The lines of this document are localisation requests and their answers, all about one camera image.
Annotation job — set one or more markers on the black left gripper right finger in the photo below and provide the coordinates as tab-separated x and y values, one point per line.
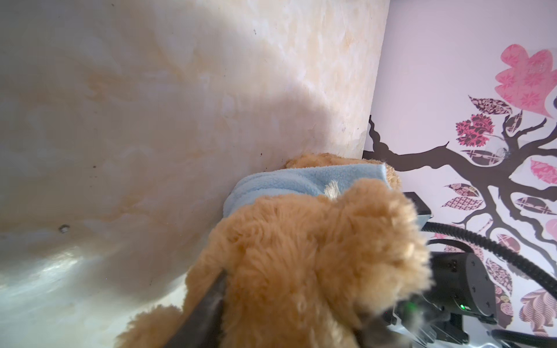
375	334

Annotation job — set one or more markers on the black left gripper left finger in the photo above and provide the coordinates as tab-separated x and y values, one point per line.
202	329

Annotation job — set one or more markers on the brown teddy bear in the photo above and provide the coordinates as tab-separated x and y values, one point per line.
303	271

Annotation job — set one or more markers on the light blue bear hoodie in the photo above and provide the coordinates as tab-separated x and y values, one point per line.
330	181

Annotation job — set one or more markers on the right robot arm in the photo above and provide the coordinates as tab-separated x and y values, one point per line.
462	309

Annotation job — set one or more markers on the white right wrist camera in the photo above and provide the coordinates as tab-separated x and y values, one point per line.
423	211

